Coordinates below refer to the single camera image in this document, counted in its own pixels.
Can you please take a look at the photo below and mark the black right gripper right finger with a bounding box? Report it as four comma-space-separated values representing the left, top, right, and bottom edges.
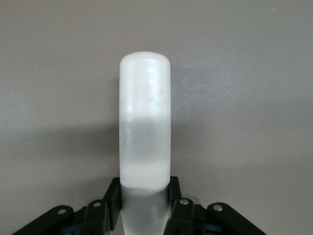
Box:
165, 176, 267, 235

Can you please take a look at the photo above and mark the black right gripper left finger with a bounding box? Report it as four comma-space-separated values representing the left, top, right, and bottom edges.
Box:
13, 177, 123, 235

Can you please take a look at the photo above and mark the white translucent plastic cylinder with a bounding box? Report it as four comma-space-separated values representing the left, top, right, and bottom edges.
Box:
118, 50, 172, 235

